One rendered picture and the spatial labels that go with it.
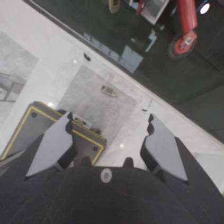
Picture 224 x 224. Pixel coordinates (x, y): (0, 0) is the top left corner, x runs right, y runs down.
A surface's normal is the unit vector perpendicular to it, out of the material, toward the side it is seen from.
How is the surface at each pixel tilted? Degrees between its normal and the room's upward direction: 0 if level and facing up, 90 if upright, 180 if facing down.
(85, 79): 0
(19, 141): 0
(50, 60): 14
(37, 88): 10
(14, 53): 0
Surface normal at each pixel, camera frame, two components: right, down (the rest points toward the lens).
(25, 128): 0.05, 0.08
